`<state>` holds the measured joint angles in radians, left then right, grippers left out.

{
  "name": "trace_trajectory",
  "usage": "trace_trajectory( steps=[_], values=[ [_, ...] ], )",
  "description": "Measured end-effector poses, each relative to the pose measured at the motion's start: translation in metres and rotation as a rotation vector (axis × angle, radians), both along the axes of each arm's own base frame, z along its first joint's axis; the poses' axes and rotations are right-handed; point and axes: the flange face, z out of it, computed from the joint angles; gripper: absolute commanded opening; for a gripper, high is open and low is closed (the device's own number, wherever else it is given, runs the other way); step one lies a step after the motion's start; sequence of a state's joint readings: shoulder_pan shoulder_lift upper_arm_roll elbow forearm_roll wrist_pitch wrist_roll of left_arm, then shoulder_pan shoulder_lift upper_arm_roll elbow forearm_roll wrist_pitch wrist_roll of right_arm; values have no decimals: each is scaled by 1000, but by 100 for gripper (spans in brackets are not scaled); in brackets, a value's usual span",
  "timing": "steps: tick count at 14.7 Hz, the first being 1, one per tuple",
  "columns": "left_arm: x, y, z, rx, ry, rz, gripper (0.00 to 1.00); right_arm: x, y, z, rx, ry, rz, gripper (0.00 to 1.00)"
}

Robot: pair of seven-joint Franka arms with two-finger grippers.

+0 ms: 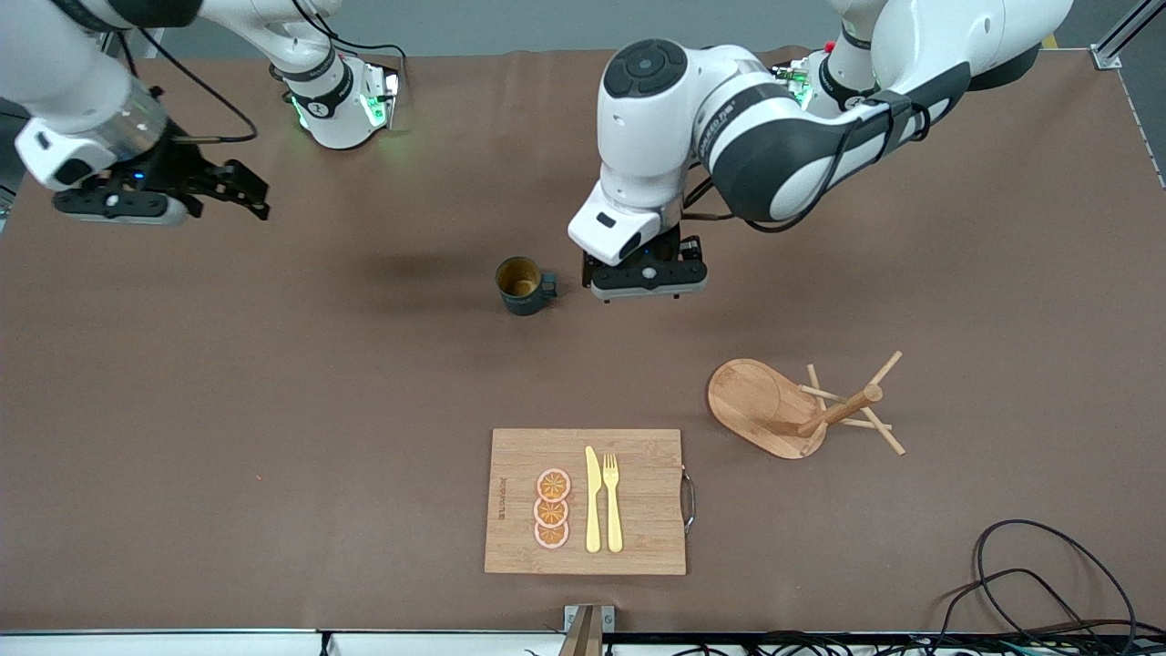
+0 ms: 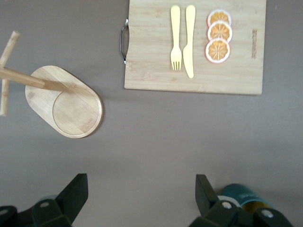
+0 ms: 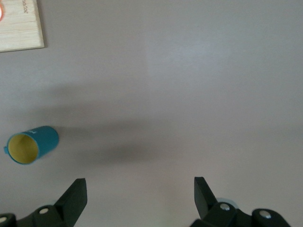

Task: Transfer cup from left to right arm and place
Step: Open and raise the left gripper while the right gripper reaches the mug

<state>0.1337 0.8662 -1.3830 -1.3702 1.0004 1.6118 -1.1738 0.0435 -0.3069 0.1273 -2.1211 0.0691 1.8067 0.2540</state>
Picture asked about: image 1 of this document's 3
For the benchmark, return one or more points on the yellow plastic knife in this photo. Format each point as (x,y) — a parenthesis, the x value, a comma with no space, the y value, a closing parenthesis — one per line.
(593,510)

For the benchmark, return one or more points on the dark green cup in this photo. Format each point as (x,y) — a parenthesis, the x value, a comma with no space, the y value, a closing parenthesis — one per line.
(519,278)

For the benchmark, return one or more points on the orange slice toy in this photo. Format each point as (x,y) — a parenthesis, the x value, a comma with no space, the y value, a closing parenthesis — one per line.
(553,485)

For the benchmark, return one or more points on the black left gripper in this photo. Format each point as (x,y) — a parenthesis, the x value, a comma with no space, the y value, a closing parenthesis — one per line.
(671,244)

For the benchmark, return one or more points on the wooden cup rack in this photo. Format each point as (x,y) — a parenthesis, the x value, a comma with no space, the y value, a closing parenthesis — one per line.
(751,401)

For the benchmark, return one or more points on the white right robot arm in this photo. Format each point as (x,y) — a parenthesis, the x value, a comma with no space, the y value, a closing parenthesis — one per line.
(64,82)

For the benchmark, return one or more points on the brown table cover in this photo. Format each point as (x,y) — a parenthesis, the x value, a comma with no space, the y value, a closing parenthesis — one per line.
(364,410)

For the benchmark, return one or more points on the grey metal mounting bracket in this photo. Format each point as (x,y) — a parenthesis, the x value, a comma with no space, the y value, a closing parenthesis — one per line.
(608,618)

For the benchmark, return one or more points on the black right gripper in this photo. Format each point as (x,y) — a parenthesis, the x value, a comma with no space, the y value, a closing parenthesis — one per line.
(178,165)

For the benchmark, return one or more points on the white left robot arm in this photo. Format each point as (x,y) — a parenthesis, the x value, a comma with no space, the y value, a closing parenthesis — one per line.
(656,137)

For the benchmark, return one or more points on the white table edge rail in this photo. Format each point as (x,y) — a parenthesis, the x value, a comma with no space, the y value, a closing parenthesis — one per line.
(182,645)

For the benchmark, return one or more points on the yellow plastic fork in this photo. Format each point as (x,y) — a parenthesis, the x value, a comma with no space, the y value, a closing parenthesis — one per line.
(613,510)

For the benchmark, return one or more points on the bamboo cutting board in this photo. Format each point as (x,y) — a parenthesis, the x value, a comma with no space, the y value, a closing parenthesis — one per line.
(638,510)

